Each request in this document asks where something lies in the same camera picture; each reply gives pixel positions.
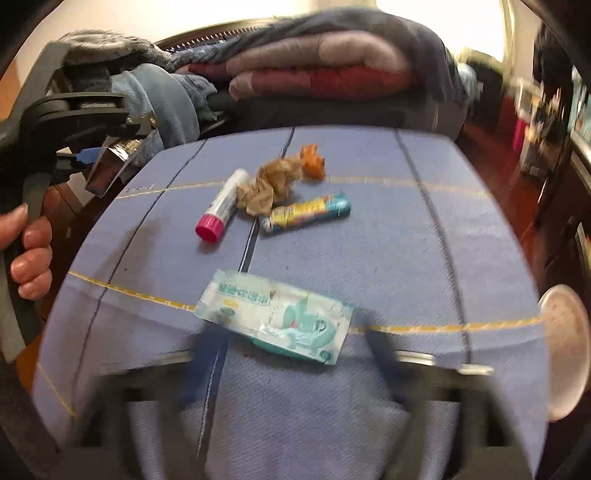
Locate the light blue fleece garment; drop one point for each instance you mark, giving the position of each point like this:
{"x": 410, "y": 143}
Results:
{"x": 178, "y": 102}

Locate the grey fuzzy garment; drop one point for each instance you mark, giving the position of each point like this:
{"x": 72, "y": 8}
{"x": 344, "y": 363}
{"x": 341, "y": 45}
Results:
{"x": 110, "y": 50}

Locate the person's left hand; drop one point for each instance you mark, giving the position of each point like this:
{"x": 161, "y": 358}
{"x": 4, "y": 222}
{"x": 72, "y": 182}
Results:
{"x": 31, "y": 269}

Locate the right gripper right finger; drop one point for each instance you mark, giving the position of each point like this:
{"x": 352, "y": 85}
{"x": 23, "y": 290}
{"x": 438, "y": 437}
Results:
{"x": 456, "y": 421}

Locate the orange wrapper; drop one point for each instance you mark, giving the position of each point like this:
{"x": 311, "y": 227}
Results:
{"x": 313, "y": 162}

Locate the dark blue blanket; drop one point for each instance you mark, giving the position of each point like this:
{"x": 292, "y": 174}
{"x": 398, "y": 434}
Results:
{"x": 425, "y": 50}

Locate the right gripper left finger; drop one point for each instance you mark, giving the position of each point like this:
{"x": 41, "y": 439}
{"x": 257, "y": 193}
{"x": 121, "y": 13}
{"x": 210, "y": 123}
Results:
{"x": 137, "y": 412}

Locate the folded pink red quilt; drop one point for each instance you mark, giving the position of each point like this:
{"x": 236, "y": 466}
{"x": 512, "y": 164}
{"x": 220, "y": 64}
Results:
{"x": 343, "y": 66}

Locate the dark wooden dresser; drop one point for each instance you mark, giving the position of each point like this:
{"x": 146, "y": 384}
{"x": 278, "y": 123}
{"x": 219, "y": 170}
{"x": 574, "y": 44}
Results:
{"x": 561, "y": 248}

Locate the white pink glue stick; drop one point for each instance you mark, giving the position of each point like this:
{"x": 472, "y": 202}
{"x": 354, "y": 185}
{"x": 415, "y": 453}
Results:
{"x": 212, "y": 224}

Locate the teal white wipes packet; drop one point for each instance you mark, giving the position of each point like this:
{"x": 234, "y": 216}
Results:
{"x": 277, "y": 317}

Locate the blue striped table cloth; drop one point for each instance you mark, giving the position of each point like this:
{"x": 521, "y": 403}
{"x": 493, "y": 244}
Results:
{"x": 426, "y": 249}

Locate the colourful candy tube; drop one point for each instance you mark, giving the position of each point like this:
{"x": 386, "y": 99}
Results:
{"x": 301, "y": 214}

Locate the brown paper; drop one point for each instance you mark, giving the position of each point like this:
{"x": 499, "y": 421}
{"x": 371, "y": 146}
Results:
{"x": 271, "y": 186}

